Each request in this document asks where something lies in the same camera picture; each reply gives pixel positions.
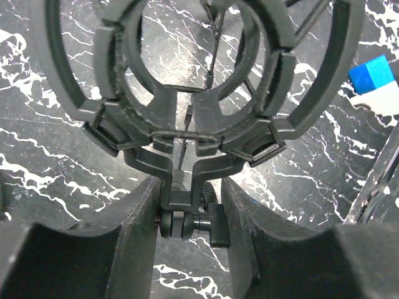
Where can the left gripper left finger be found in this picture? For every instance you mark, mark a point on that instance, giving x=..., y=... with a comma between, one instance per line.
x=109, y=256

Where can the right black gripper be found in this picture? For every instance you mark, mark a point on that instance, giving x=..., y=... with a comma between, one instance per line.
x=378, y=177

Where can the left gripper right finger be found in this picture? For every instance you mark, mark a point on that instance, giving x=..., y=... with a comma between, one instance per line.
x=272, y=257

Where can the black tripod stand with shockmount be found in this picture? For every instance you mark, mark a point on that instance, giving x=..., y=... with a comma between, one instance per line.
x=186, y=136

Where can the blue white small card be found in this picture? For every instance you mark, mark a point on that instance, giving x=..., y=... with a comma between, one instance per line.
x=372, y=85

